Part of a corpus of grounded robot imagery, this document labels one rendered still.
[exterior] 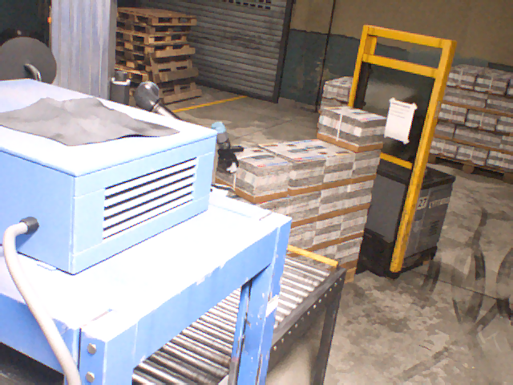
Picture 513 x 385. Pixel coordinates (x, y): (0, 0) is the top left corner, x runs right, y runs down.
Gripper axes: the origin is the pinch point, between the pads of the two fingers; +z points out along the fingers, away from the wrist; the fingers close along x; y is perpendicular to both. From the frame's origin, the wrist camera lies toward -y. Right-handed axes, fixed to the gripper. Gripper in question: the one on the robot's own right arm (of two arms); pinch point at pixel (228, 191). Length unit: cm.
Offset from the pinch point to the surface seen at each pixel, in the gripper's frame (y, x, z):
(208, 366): 51, 50, 22
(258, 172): 7, -95, -18
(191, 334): 49, 35, 8
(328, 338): 75, -54, 48
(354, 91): -46, -241, 2
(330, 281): 39, -36, 45
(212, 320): 48, 23, 11
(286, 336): 49, 14, 40
